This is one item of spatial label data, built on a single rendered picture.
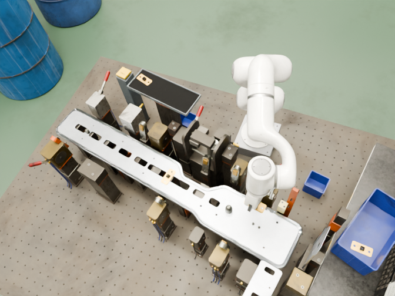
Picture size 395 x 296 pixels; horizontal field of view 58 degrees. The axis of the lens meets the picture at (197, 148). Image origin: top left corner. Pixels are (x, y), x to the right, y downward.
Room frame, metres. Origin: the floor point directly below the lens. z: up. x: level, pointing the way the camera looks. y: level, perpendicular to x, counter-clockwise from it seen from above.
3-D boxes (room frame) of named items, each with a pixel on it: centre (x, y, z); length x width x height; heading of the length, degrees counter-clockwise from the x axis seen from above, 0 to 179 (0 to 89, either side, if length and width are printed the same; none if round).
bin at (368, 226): (0.32, -0.64, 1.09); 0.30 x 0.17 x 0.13; 130
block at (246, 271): (0.26, -0.11, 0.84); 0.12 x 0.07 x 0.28; 140
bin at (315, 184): (0.69, -0.60, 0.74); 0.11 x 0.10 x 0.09; 50
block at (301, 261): (0.28, -0.38, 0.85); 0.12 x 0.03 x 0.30; 140
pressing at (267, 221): (0.77, 0.18, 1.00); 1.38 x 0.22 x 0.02; 50
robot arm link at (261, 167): (0.46, -0.19, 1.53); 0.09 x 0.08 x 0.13; 78
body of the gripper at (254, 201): (0.46, -0.18, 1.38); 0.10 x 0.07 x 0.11; 140
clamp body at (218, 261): (0.33, -0.01, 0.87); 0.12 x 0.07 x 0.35; 140
